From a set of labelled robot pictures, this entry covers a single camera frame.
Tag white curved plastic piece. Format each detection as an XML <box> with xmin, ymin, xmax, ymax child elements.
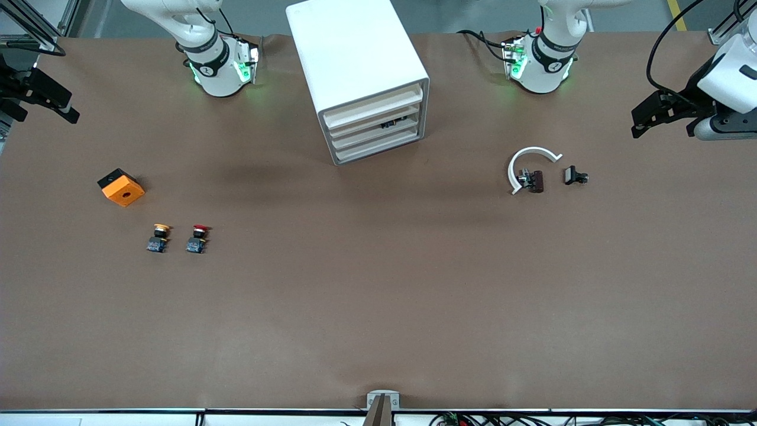
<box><xmin>507</xmin><ymin>146</ymin><xmax>562</xmax><ymax>196</ymax></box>

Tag yellow push button switch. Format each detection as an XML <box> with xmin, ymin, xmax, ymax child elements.
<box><xmin>146</xmin><ymin>224</ymin><xmax>173</xmax><ymax>254</ymax></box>

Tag grey metal table bracket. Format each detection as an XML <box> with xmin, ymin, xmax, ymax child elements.
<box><xmin>366</xmin><ymin>390</ymin><xmax>400</xmax><ymax>426</ymax></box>

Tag white plastic drawer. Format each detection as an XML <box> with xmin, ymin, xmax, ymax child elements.
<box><xmin>333</xmin><ymin>130</ymin><xmax>428</xmax><ymax>166</ymax></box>

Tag aluminium frame profile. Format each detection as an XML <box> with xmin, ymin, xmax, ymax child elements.
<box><xmin>0</xmin><ymin>0</ymin><xmax>80</xmax><ymax>53</ymax></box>
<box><xmin>709</xmin><ymin>9</ymin><xmax>743</xmax><ymax>46</ymax></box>

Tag white table edge rail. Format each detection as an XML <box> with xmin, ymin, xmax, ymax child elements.
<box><xmin>0</xmin><ymin>407</ymin><xmax>757</xmax><ymax>426</ymax></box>

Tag red push button switch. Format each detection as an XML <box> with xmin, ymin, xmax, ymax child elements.
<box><xmin>186</xmin><ymin>224</ymin><xmax>212</xmax><ymax>254</ymax></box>

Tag orange and black box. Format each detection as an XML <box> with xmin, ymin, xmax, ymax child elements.
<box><xmin>97</xmin><ymin>168</ymin><xmax>145</xmax><ymax>208</ymax></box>

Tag black base cable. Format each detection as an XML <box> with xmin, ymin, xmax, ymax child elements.
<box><xmin>457</xmin><ymin>30</ymin><xmax>510</xmax><ymax>62</ymax></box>

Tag dark brown small component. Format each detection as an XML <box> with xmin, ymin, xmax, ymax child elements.
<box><xmin>519</xmin><ymin>169</ymin><xmax>545</xmax><ymax>194</ymax></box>

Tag white drawer cabinet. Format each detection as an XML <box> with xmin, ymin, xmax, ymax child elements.
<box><xmin>286</xmin><ymin>0</ymin><xmax>431</xmax><ymax>166</ymax></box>

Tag brown table mat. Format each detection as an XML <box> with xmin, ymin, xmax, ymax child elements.
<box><xmin>0</xmin><ymin>31</ymin><xmax>757</xmax><ymax>412</ymax></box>

